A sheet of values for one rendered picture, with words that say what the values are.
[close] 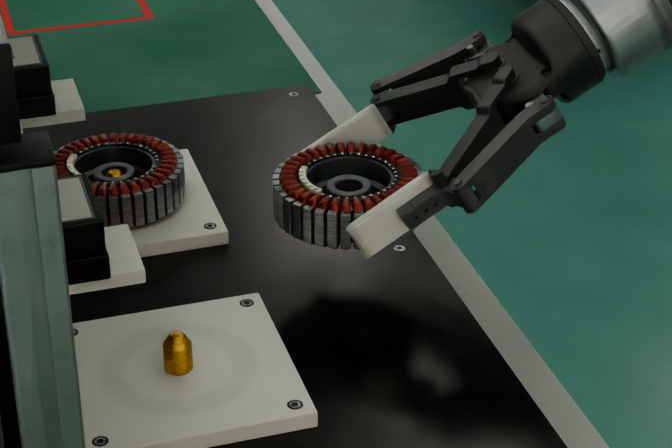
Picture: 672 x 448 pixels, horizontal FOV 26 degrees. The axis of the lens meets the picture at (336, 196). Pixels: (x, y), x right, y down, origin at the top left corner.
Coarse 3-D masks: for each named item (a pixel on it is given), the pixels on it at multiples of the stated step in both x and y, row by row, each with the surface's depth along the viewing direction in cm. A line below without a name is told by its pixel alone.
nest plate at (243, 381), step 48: (96, 336) 101; (144, 336) 101; (192, 336) 101; (240, 336) 101; (96, 384) 96; (144, 384) 96; (192, 384) 96; (240, 384) 96; (288, 384) 96; (96, 432) 91; (144, 432) 91; (192, 432) 91; (240, 432) 92
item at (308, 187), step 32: (288, 160) 108; (320, 160) 109; (352, 160) 109; (384, 160) 109; (288, 192) 104; (320, 192) 104; (352, 192) 106; (384, 192) 104; (288, 224) 104; (320, 224) 103
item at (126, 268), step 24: (72, 192) 90; (72, 216) 87; (96, 216) 87; (72, 240) 87; (96, 240) 87; (120, 240) 93; (72, 264) 87; (96, 264) 88; (120, 264) 90; (0, 288) 87; (72, 288) 89; (96, 288) 89
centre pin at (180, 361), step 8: (168, 336) 96; (176, 336) 96; (184, 336) 96; (168, 344) 96; (176, 344) 96; (184, 344) 96; (168, 352) 96; (176, 352) 96; (184, 352) 96; (168, 360) 96; (176, 360) 96; (184, 360) 96; (192, 360) 97; (168, 368) 97; (176, 368) 96; (184, 368) 97; (192, 368) 97
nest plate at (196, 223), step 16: (192, 160) 124; (192, 176) 121; (192, 192) 119; (208, 192) 119; (192, 208) 117; (208, 208) 117; (160, 224) 114; (176, 224) 114; (192, 224) 114; (208, 224) 114; (224, 224) 114; (144, 240) 112; (160, 240) 112; (176, 240) 112; (192, 240) 113; (208, 240) 113; (224, 240) 114; (144, 256) 112
